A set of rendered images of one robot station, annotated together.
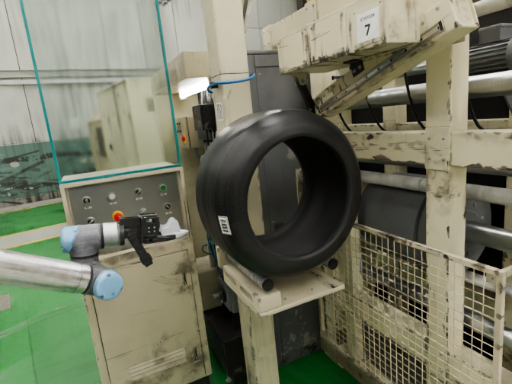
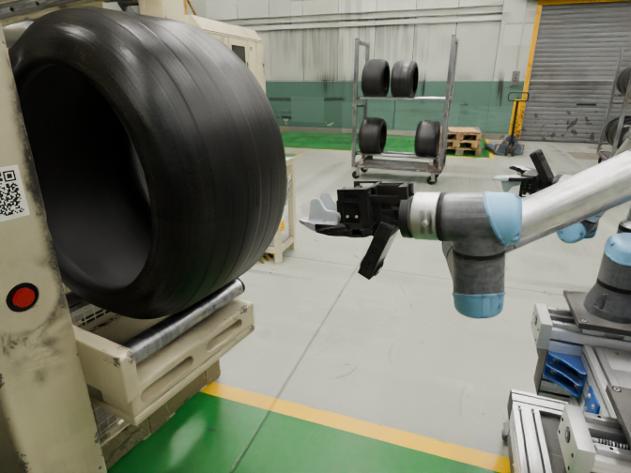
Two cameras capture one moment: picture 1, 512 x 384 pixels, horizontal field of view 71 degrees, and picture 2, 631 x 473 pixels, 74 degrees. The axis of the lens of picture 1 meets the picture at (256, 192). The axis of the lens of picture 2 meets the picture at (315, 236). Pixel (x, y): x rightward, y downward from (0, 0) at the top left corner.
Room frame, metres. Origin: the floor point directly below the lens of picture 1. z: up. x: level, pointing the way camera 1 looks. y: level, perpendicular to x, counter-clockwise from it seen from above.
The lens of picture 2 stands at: (1.54, 0.84, 1.37)
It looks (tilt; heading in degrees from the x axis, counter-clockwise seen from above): 20 degrees down; 233
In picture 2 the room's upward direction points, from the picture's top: straight up
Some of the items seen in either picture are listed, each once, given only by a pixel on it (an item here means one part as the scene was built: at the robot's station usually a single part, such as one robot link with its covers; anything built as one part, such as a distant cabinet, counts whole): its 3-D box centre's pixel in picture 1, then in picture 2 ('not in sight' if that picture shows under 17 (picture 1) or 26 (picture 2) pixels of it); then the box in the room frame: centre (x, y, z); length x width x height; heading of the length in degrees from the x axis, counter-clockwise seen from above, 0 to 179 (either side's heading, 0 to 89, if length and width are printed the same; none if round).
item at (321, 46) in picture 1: (347, 40); not in sight; (1.37, -0.39, 1.71); 0.61 x 0.25 x 0.15; 25
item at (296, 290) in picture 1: (280, 282); (146, 342); (1.36, -0.06, 0.80); 0.37 x 0.36 x 0.02; 115
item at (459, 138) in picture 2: not in sight; (459, 140); (-6.28, -4.55, 0.22); 1.27 x 0.90 x 0.44; 34
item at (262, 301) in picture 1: (249, 283); (188, 345); (1.30, 0.06, 0.84); 0.36 x 0.09 x 0.06; 25
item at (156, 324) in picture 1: (140, 285); not in sight; (1.83, 0.68, 0.63); 0.56 x 0.41 x 1.27; 115
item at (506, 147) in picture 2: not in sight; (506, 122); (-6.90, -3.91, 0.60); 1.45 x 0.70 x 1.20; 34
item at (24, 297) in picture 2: not in sight; (22, 297); (1.56, 0.12, 1.06); 0.03 x 0.02 x 0.03; 25
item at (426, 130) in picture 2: not in sight; (401, 112); (-3.17, -3.42, 0.96); 1.33 x 0.64 x 1.92; 122
